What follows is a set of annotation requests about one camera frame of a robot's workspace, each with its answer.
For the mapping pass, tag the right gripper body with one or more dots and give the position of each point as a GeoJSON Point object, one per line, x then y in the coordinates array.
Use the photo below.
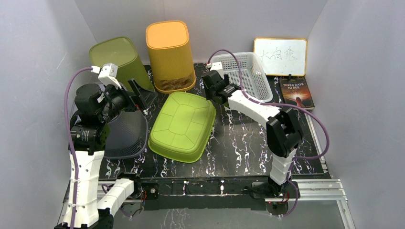
{"type": "Point", "coordinates": [209, 95]}

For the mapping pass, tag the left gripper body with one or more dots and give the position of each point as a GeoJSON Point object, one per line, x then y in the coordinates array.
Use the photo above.
{"type": "Point", "coordinates": [132, 103]}

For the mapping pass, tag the grey slatted plastic basket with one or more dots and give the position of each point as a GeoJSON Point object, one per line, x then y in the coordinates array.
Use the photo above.
{"type": "Point", "coordinates": [129, 136]}

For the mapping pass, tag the white perforated plastic tray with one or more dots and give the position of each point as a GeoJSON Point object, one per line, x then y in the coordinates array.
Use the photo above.
{"type": "Point", "coordinates": [253, 75]}

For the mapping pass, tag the lime green plastic tub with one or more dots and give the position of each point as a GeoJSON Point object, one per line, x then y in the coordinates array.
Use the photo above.
{"type": "Point", "coordinates": [183, 127]}

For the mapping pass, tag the olive green slatted basket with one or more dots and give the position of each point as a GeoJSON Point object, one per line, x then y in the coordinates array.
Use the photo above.
{"type": "Point", "coordinates": [122, 52]}

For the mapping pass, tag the orange slatted plastic basket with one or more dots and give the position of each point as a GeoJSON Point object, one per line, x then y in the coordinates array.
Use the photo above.
{"type": "Point", "coordinates": [170, 56]}

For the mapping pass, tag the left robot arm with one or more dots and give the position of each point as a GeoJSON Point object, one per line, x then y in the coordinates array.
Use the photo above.
{"type": "Point", "coordinates": [84, 210]}

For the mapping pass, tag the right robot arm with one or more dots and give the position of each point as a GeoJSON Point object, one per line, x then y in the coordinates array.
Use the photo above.
{"type": "Point", "coordinates": [283, 131]}

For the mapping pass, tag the dark paperback book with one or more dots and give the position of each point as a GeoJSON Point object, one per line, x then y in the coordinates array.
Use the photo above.
{"type": "Point", "coordinates": [295, 91]}

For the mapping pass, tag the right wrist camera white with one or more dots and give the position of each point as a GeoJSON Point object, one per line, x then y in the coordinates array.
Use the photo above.
{"type": "Point", "coordinates": [217, 66]}

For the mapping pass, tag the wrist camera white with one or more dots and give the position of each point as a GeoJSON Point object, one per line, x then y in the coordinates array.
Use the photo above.
{"type": "Point", "coordinates": [107, 74]}
{"type": "Point", "coordinates": [217, 66]}

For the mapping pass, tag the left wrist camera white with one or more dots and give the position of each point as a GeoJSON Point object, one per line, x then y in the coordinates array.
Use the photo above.
{"type": "Point", "coordinates": [107, 74]}

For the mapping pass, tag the small whiteboard orange frame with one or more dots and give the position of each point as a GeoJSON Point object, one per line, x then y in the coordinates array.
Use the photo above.
{"type": "Point", "coordinates": [282, 57]}

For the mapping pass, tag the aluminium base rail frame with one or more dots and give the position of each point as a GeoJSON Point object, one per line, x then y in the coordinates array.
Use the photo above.
{"type": "Point", "coordinates": [238, 192]}

